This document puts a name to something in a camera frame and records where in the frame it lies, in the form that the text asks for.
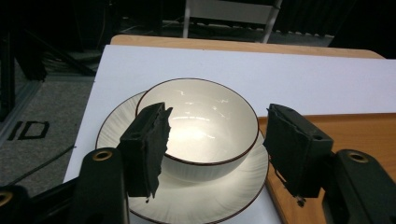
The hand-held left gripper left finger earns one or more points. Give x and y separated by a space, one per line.
143 149

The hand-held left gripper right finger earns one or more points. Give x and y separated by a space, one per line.
292 149

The white bowl with brown rim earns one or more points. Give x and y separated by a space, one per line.
205 124

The white ribbed plate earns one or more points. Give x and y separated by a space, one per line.
211 199

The white sheet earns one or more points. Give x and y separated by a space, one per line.
218 68

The black metal stand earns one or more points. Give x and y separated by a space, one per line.
9 74

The white metal frame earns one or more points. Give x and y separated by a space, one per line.
230 12

